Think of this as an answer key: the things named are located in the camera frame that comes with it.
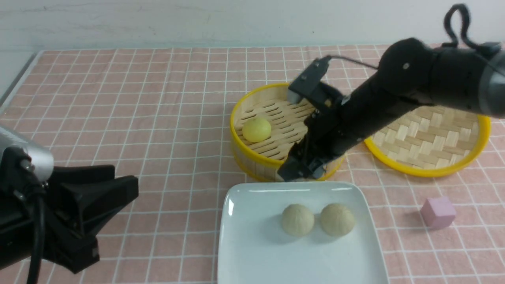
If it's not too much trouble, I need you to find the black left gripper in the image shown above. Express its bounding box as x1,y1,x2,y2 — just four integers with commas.
1,159,139,274

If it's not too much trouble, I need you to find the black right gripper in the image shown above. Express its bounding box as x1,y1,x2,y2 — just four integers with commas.
277,85,364,182

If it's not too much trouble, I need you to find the white steamed bun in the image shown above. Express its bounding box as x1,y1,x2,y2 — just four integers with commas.
320,203,355,237
281,204,315,237

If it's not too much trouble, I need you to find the yellow steamed bun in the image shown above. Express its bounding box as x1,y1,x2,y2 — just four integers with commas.
242,117,272,143

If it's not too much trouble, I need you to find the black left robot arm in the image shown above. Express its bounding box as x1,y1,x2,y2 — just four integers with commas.
1,127,139,284

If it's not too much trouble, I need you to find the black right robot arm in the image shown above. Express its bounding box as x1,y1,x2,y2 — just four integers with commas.
273,38,504,182

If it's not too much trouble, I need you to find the white square plate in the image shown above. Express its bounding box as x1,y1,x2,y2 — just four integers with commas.
217,181,389,284

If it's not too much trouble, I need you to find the bamboo steamer basket yellow rim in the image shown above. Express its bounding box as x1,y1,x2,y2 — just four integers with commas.
230,82,348,182

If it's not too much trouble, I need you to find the pink checkered tablecloth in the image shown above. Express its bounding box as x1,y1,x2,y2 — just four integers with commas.
1,45,504,284

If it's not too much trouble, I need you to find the woven bamboo steamer lid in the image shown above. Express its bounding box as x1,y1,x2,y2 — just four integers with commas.
365,106,491,177

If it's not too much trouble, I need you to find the pink cube block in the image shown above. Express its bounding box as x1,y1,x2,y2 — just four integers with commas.
420,196,456,230

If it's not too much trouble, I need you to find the black cable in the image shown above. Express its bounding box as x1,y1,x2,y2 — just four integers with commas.
16,174,46,284
329,3,501,69

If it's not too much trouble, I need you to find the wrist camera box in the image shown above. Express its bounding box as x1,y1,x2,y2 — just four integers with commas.
287,56,332,106

